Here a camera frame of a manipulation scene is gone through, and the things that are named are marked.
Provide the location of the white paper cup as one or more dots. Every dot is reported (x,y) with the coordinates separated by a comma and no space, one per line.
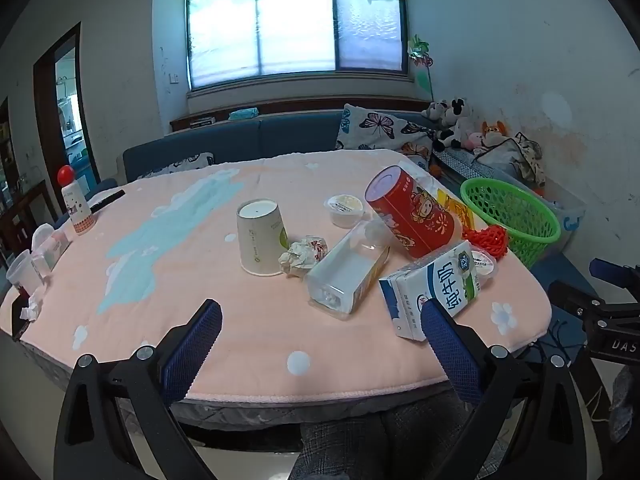
(260,240)

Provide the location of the small clear jelly cup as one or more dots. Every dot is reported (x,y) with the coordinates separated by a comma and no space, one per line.
(485,264)

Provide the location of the doorway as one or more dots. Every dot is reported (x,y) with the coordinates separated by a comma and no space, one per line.
(70,105)

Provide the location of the person's grey plaid trousers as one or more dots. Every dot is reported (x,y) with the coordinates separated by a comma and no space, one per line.
(380,445)

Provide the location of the colourful pinwheel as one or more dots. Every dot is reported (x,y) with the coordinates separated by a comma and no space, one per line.
(420,60)

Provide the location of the butterfly print pillow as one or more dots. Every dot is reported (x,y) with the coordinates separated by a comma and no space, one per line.
(375,127)

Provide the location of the white tissue packet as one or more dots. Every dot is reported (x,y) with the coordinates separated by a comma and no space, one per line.
(50,247)

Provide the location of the crumpled white tissue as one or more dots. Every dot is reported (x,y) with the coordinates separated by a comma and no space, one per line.
(32,306)

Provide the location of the blue floor mat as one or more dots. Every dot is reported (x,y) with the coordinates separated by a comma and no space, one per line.
(560,272)

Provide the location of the patterned cloth bag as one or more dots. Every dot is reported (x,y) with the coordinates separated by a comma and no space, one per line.
(530,157)

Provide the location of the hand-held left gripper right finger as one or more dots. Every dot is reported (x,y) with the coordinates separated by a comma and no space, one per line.
(450,345)

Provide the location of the wooden window ledge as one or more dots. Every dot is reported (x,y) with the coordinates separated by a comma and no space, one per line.
(300,105)

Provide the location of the grey plush toy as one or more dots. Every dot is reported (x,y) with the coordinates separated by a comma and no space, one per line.
(434,110)

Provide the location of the orange fox plush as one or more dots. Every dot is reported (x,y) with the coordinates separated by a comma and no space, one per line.
(494,134)

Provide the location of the yellow snack packet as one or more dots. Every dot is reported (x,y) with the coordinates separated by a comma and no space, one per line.
(457,210)

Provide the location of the pink pig plush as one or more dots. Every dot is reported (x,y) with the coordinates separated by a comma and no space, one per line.
(472,141)

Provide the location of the blue tissue pack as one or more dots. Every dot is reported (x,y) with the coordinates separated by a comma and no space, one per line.
(243,113)

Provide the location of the window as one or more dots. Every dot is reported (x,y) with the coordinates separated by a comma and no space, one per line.
(295,15)

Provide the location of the white milk carton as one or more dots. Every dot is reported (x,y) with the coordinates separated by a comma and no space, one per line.
(435,282)

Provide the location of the person's right hand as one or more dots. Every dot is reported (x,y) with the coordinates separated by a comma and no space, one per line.
(627,400)

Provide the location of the dark wooden cabinet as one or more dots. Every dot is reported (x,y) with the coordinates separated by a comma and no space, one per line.
(20,215)

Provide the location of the red foam fruit net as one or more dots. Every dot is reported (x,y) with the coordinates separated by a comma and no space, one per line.
(487,240)

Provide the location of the pink printed blanket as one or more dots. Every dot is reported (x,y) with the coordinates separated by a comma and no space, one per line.
(200,280)

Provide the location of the white bottle with red cap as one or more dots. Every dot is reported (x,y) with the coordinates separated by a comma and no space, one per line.
(77,205)

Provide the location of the labelled round plastic container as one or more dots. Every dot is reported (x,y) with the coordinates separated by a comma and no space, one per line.
(344,207)

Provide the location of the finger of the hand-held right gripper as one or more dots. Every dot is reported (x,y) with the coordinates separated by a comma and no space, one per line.
(590,307)
(617,272)

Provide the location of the clear storage bin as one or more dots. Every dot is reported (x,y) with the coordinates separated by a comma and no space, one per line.
(570,220)

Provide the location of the small orange ball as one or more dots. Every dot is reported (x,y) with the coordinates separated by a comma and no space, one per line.
(437,169)

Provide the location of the red cylindrical can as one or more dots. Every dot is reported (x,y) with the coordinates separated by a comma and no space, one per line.
(415,215)

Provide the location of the clear plastic cup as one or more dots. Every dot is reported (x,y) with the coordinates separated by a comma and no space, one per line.
(22,272)

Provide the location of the blue sofa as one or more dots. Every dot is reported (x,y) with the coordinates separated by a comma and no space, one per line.
(280,135)

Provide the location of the green plastic basket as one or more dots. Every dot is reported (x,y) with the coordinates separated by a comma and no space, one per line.
(547,230)

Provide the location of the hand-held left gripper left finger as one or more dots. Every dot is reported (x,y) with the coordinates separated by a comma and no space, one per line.
(192,345)

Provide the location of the paper wrapper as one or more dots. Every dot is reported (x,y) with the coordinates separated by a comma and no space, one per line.
(300,256)

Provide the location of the black and white cow plush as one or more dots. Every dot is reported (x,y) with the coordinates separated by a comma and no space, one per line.
(457,120)

